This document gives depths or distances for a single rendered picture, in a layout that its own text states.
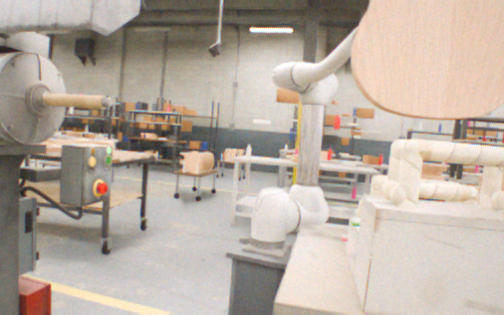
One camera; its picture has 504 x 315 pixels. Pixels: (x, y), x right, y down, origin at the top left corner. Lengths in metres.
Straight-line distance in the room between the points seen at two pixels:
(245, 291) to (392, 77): 1.09
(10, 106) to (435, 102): 0.99
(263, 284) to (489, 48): 1.14
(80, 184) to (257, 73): 11.21
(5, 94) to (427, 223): 0.95
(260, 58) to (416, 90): 11.60
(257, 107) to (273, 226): 10.66
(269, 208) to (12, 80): 1.02
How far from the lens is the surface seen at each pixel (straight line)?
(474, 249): 0.62
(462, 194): 0.78
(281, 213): 1.49
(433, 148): 0.59
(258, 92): 12.11
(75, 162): 1.23
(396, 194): 0.58
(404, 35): 0.81
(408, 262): 0.60
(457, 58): 0.83
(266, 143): 11.92
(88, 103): 0.94
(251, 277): 1.52
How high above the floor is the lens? 1.20
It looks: 3 degrees down
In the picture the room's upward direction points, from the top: 5 degrees clockwise
